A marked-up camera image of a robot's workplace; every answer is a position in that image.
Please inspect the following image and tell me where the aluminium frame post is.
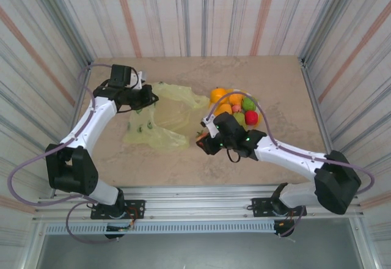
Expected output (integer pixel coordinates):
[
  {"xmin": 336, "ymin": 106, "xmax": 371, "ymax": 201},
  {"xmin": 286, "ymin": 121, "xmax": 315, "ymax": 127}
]
[
  {"xmin": 36, "ymin": 0, "xmax": 94, "ymax": 67},
  {"xmin": 301, "ymin": 0, "xmax": 363, "ymax": 65}
]

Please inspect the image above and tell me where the aluminium frame side rail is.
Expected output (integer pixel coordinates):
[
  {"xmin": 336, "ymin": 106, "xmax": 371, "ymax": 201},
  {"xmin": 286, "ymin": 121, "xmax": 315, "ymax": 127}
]
[{"xmin": 299, "ymin": 56, "xmax": 364, "ymax": 208}]

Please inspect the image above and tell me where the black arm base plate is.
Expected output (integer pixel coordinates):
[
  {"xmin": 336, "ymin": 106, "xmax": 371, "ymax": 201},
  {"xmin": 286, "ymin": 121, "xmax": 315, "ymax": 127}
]
[
  {"xmin": 90, "ymin": 199, "xmax": 146, "ymax": 220},
  {"xmin": 250, "ymin": 197, "xmax": 307, "ymax": 218}
]

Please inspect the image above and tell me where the round green fruit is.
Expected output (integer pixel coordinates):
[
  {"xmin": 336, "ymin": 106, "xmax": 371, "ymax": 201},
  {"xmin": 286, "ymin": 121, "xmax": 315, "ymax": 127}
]
[{"xmin": 241, "ymin": 97, "xmax": 258, "ymax": 111}]

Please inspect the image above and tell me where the grey metal panel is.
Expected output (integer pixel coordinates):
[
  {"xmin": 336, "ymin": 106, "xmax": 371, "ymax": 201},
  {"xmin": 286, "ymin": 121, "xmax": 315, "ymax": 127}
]
[{"xmin": 39, "ymin": 219, "xmax": 375, "ymax": 269}]

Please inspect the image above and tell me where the thin black cable loop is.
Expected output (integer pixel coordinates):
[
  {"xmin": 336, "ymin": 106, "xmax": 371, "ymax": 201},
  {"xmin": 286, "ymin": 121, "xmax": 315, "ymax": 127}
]
[
  {"xmin": 115, "ymin": 103, "xmax": 140, "ymax": 114},
  {"xmin": 225, "ymin": 147, "xmax": 241, "ymax": 164}
]

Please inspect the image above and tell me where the slotted grey cable duct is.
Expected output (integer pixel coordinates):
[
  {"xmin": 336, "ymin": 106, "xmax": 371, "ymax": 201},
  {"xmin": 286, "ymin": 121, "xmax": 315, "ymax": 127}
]
[{"xmin": 45, "ymin": 221, "xmax": 276, "ymax": 235}]

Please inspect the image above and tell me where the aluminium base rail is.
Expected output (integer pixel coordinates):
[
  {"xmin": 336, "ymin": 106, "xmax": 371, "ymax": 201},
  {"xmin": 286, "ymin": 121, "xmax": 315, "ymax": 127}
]
[{"xmin": 35, "ymin": 185, "xmax": 365, "ymax": 221}]

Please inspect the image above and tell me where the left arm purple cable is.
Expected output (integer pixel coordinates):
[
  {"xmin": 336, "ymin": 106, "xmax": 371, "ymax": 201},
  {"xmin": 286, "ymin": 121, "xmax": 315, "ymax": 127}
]
[{"xmin": 7, "ymin": 63, "xmax": 120, "ymax": 245}]

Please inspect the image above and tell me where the oval orange fruit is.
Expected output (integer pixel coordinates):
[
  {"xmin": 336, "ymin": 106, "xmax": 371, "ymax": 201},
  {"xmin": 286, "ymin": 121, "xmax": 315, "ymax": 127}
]
[{"xmin": 215, "ymin": 103, "xmax": 233, "ymax": 116}]

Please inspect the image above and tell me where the small carrot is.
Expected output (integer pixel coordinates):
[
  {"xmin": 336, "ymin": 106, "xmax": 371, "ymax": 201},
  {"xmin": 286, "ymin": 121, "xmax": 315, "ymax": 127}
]
[{"xmin": 195, "ymin": 130, "xmax": 208, "ymax": 148}]

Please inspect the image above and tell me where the red apple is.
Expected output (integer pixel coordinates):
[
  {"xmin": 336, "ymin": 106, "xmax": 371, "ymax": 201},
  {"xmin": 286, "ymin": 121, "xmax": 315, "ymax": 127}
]
[{"xmin": 244, "ymin": 111, "xmax": 260, "ymax": 127}]

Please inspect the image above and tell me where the orange fruit with stem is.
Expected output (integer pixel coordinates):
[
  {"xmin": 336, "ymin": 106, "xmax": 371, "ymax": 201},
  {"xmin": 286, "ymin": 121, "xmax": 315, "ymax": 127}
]
[{"xmin": 210, "ymin": 87, "xmax": 228, "ymax": 103}]

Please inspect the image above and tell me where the yellow white striped plate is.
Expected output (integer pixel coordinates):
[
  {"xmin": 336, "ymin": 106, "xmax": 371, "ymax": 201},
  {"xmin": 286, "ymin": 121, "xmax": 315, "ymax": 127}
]
[{"xmin": 210, "ymin": 87, "xmax": 264, "ymax": 128}]

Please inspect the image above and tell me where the yellow translucent plastic bag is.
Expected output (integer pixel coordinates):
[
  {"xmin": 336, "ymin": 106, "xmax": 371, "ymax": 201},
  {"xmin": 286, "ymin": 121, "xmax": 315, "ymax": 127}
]
[{"xmin": 123, "ymin": 81, "xmax": 211, "ymax": 152}]

